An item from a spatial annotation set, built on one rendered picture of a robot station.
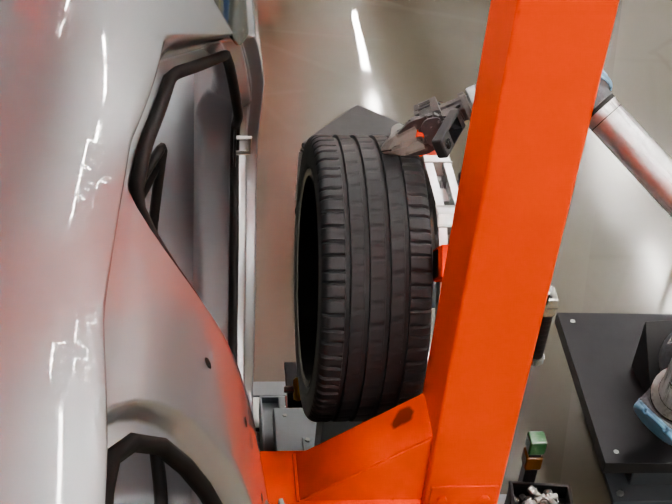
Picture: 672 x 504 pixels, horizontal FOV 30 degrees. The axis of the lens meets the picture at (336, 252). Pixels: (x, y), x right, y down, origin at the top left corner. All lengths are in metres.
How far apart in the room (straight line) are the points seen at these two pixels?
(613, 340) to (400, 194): 1.27
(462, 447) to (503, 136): 0.74
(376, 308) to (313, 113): 2.58
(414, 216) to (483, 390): 0.42
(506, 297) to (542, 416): 1.63
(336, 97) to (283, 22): 0.66
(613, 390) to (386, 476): 1.14
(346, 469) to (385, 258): 0.44
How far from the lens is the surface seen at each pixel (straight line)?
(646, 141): 2.82
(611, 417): 3.51
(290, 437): 3.39
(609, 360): 3.68
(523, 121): 2.07
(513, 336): 2.36
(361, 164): 2.71
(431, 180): 2.78
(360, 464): 2.60
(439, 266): 2.59
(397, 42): 5.68
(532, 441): 2.87
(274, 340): 3.99
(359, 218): 2.61
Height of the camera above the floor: 2.68
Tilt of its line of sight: 38 degrees down
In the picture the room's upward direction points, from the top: 6 degrees clockwise
